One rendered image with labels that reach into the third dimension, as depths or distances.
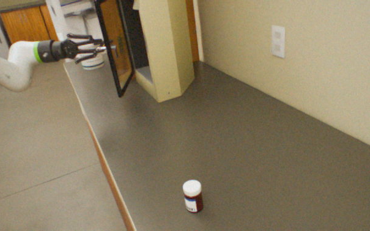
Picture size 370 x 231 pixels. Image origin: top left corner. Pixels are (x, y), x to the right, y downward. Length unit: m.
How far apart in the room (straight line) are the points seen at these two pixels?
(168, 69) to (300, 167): 0.68
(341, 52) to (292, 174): 0.40
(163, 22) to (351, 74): 0.69
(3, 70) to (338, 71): 1.18
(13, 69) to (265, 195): 1.04
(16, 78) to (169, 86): 0.60
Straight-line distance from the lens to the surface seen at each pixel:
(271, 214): 0.79
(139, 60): 1.57
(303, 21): 1.14
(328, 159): 0.97
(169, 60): 1.31
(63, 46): 1.42
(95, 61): 1.96
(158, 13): 1.26
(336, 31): 1.06
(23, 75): 1.39
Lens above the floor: 1.51
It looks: 28 degrees down
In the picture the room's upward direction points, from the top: 8 degrees counter-clockwise
